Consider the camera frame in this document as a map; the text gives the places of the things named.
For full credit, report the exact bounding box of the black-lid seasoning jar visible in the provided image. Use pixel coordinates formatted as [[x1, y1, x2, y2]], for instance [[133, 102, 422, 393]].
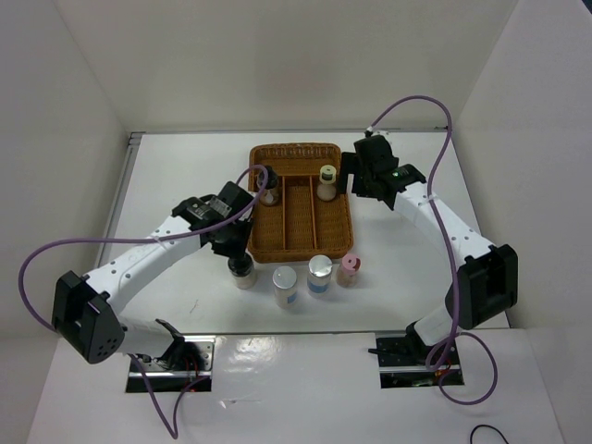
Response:
[[228, 254, 257, 290]]

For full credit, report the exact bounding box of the yellow-lid spice bottle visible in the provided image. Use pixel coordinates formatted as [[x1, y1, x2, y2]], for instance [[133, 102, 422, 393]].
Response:
[[316, 165, 337, 202]]

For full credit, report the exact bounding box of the small black-lid spice jar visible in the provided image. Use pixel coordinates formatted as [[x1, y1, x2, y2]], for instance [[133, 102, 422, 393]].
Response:
[[256, 166, 280, 206]]

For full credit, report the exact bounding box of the white-lid blue-label shaker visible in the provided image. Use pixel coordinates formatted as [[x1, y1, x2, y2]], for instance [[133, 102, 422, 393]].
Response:
[[272, 265, 298, 309]]

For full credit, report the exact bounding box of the silver-lid blue-label shaker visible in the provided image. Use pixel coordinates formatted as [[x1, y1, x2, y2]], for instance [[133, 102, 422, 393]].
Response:
[[307, 254, 333, 298]]

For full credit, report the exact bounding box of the pink-lid spice bottle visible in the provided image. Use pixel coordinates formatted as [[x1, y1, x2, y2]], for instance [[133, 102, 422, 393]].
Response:
[[336, 253, 361, 288]]

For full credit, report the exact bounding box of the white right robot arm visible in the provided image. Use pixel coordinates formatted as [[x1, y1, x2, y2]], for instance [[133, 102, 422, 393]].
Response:
[[338, 134, 518, 364]]

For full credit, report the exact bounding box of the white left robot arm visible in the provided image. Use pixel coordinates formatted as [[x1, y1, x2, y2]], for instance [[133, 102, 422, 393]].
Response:
[[52, 181, 254, 370]]

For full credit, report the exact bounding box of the orange wicker divided basket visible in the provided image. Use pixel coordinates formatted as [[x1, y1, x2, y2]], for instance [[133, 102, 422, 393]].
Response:
[[248, 142, 353, 264]]

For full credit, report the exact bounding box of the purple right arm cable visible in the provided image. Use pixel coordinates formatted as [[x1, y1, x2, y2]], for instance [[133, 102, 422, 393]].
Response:
[[367, 95, 500, 406]]

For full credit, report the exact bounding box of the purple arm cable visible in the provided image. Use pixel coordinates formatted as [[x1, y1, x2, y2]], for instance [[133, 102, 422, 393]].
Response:
[[367, 95, 500, 406], [18, 165, 271, 439]]

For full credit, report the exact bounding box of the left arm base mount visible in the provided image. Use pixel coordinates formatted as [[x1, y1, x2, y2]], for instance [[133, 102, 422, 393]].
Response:
[[137, 335, 216, 393]]

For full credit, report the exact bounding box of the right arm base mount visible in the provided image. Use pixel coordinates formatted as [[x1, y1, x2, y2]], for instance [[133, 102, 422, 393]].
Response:
[[368, 335, 464, 389]]

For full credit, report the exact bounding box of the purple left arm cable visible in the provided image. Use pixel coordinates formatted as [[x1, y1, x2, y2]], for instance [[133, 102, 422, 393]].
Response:
[[18, 165, 271, 439]]

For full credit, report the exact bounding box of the black cable on floor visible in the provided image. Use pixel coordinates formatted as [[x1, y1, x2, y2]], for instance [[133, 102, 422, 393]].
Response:
[[470, 424, 510, 444]]

